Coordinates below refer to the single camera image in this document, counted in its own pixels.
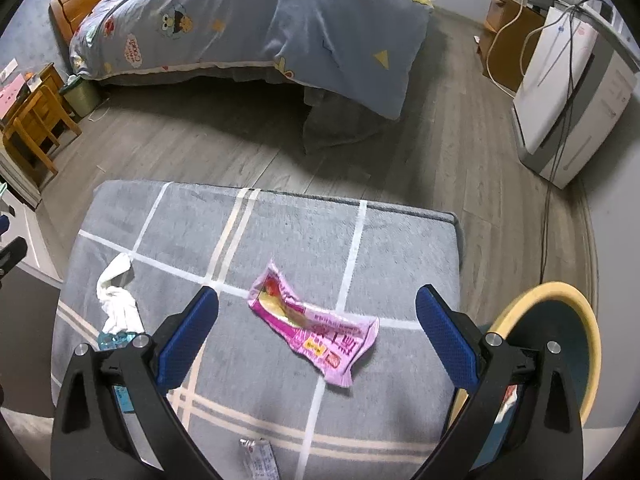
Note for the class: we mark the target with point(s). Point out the pink snack wrapper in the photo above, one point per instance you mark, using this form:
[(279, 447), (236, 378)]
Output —
[(310, 330)]

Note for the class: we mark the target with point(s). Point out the wooden bed frame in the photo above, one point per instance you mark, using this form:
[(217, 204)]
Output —
[(75, 5)]

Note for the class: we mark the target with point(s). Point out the wooden nightstand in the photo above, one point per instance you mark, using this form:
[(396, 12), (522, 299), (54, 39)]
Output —
[(505, 60)]

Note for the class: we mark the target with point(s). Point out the small silver wrapper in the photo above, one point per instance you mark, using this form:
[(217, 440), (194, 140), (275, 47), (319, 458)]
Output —
[(260, 462)]

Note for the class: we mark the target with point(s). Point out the pink box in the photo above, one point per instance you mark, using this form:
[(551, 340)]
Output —
[(11, 95)]

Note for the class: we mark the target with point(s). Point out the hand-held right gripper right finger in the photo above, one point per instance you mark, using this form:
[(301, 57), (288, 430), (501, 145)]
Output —
[(447, 342)]

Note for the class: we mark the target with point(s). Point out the grey plaid mat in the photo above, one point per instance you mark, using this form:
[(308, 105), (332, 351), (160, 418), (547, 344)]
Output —
[(300, 240)]

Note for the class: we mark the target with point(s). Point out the bed with blue duvet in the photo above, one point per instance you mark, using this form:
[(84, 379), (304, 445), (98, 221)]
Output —
[(250, 25)]

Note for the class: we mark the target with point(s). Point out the green waste bin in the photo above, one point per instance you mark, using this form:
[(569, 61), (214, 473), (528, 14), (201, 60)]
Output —
[(80, 97)]

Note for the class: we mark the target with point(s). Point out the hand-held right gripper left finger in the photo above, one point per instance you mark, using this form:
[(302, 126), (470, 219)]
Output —
[(187, 340)]

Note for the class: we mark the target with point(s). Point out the wooden chair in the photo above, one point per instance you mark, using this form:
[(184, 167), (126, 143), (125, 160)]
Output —
[(35, 125)]

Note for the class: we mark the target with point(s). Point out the white air purifier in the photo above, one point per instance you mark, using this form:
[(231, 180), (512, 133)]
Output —
[(550, 85)]

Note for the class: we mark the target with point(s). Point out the white device on purifier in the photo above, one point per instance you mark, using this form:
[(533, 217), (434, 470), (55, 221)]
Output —
[(600, 12)]

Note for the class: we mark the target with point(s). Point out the red and white snack bag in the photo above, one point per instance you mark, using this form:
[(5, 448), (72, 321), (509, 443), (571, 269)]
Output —
[(509, 400)]

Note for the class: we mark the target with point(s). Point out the grey bed sheet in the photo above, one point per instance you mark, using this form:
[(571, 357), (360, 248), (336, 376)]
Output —
[(340, 120)]

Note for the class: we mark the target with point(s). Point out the blue bin with yellow rim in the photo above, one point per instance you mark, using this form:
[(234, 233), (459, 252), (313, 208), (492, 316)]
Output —
[(560, 320)]

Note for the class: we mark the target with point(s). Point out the white crumpled tissue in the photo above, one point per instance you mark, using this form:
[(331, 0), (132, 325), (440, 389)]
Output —
[(120, 305)]

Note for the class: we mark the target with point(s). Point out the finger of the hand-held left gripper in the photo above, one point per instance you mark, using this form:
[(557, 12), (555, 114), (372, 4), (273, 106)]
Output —
[(12, 256)]

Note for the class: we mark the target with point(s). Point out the teal striped packet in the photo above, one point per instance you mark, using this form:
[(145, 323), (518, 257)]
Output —
[(112, 341)]

